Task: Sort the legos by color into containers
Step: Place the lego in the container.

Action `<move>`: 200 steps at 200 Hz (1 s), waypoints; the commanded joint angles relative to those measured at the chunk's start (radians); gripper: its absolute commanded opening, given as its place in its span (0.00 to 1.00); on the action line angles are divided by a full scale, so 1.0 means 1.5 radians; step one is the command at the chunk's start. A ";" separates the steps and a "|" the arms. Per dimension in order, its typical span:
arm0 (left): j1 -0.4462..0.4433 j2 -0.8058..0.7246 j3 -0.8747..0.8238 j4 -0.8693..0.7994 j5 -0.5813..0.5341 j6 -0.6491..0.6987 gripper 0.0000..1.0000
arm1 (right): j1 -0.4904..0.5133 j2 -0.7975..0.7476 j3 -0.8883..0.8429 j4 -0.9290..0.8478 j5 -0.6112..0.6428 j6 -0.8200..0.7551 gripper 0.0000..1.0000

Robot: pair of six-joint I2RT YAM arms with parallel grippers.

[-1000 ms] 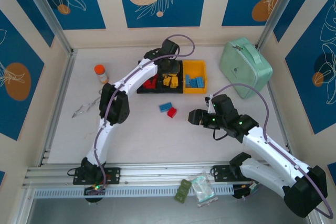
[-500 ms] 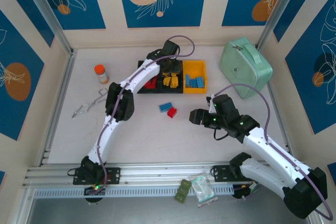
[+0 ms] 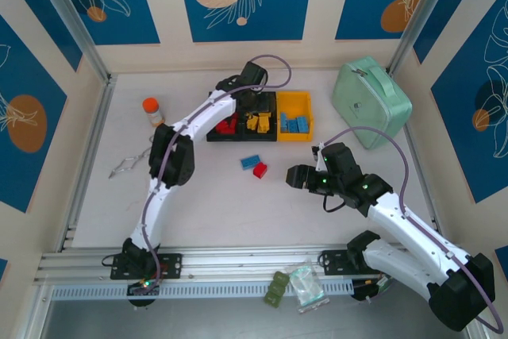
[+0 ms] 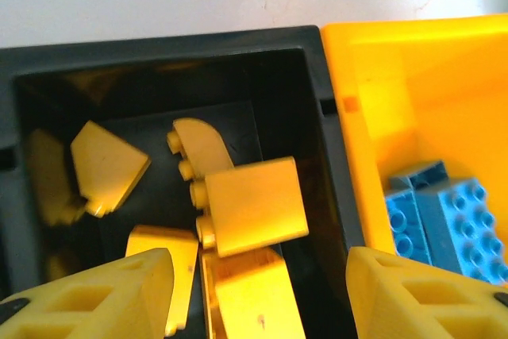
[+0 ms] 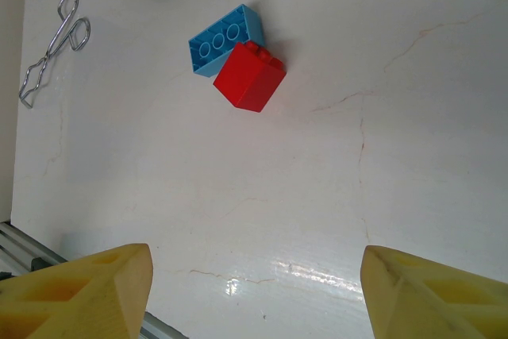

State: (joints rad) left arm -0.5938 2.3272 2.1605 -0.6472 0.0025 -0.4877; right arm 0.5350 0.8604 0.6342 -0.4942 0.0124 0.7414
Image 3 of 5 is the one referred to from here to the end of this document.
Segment yellow plastic bin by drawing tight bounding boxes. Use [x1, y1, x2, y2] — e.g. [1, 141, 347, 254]
[276, 91, 316, 144]

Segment black plastic bin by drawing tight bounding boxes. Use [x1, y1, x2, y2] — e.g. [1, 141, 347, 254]
[205, 91, 245, 143]
[241, 91, 279, 144]

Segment mint green zip bag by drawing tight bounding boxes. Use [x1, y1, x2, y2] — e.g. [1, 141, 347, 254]
[331, 56, 414, 149]

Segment clear plastic zip bag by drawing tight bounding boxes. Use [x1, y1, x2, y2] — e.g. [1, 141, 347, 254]
[286, 261, 330, 314]

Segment orange lid spice bottle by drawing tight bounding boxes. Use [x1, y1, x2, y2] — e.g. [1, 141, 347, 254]
[141, 97, 166, 128]

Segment olive green segmented pad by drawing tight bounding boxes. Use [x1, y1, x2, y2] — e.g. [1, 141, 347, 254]
[262, 270, 291, 309]

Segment silver metal tongs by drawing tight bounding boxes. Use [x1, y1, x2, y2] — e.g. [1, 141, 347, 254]
[109, 135, 156, 179]

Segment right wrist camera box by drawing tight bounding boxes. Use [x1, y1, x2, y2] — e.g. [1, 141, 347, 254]
[311, 142, 326, 169]

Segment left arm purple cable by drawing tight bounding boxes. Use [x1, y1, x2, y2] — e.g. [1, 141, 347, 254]
[133, 54, 294, 300]

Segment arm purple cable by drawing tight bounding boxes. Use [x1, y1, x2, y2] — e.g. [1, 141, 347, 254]
[317, 126, 504, 334]
[133, 54, 294, 300]

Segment thin black cable loop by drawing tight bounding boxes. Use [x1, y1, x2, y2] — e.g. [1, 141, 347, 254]
[321, 194, 344, 213]

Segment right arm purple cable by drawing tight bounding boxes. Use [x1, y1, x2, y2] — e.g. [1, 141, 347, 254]
[317, 126, 504, 334]

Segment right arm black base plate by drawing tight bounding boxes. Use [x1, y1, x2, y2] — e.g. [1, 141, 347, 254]
[318, 249, 382, 276]

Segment aluminium mounting rail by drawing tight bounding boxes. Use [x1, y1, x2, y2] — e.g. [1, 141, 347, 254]
[33, 242, 468, 285]

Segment small circuit board with wires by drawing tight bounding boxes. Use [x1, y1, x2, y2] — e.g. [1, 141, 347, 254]
[351, 276, 392, 305]
[125, 278, 162, 309]

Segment grey slotted cable duct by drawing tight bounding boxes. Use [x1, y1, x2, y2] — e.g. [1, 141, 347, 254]
[49, 279, 354, 301]

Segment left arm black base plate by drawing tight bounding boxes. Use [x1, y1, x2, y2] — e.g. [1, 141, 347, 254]
[110, 253, 184, 280]

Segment aluminium frame post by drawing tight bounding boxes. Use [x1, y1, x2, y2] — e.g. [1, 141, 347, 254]
[27, 0, 114, 84]
[387, 0, 464, 76]

